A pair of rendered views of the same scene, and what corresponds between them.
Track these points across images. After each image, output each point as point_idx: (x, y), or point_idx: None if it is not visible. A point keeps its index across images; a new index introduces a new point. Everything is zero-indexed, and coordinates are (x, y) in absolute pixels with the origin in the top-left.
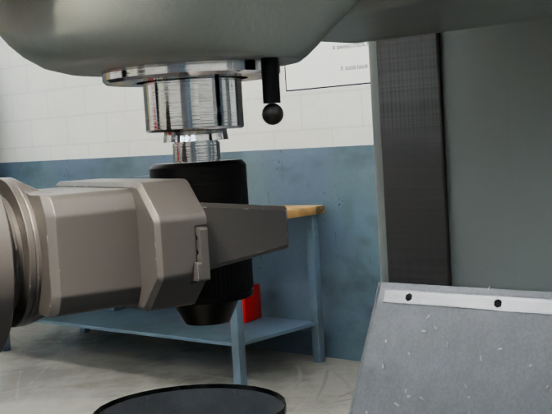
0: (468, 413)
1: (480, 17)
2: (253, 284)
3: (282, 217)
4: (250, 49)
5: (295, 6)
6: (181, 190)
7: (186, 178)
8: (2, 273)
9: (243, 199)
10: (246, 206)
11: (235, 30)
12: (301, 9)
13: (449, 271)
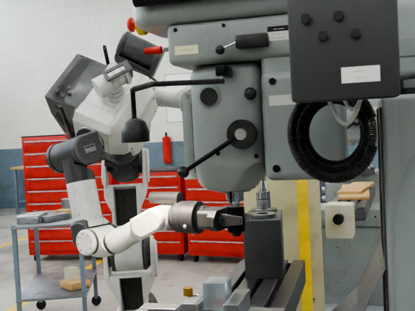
0: (364, 281)
1: None
2: (240, 230)
3: (239, 219)
4: (222, 190)
5: (226, 184)
6: (213, 212)
7: (226, 209)
8: (189, 221)
9: (236, 214)
10: (232, 216)
11: (215, 188)
12: (228, 184)
13: (382, 239)
